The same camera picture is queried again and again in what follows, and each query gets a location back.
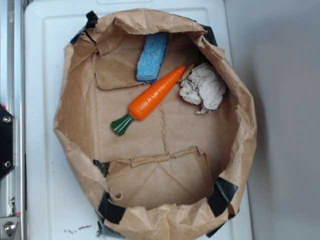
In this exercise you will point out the orange toy carrot green stem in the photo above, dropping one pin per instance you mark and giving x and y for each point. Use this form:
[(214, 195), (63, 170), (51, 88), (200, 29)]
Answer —
[(147, 101)]

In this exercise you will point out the brown paper bag liner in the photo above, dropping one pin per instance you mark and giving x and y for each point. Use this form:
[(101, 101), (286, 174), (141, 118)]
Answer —
[(163, 169)]

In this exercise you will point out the crumpled white paper towel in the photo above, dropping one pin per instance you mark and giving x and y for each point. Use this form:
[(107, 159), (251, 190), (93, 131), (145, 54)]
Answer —
[(203, 87)]

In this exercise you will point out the blue sponge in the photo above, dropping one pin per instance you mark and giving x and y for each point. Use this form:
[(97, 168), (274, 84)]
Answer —
[(151, 58)]

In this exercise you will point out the black tape bottom right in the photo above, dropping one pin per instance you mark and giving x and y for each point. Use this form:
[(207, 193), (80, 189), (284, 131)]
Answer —
[(223, 193)]

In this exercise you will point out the black tape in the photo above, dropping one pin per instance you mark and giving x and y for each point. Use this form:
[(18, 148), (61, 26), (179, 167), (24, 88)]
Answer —
[(110, 211), (223, 193), (209, 35), (92, 21)]

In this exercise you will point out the black tape top right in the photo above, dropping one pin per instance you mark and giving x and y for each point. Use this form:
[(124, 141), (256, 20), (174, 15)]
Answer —
[(209, 35)]

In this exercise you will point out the black tape bottom left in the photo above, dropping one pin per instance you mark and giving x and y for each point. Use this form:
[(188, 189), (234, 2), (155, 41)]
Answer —
[(110, 211)]

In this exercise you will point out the black tape top left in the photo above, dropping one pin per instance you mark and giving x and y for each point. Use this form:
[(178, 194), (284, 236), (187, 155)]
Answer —
[(92, 21)]

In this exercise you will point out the black bracket with bolts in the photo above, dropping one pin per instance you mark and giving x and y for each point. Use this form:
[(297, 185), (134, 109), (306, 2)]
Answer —
[(7, 142)]

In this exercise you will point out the aluminium frame rail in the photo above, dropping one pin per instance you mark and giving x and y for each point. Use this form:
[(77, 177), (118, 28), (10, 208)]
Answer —
[(12, 96)]

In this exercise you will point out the metal corner bracket with bolt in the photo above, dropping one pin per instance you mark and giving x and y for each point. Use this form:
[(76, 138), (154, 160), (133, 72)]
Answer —
[(8, 227)]

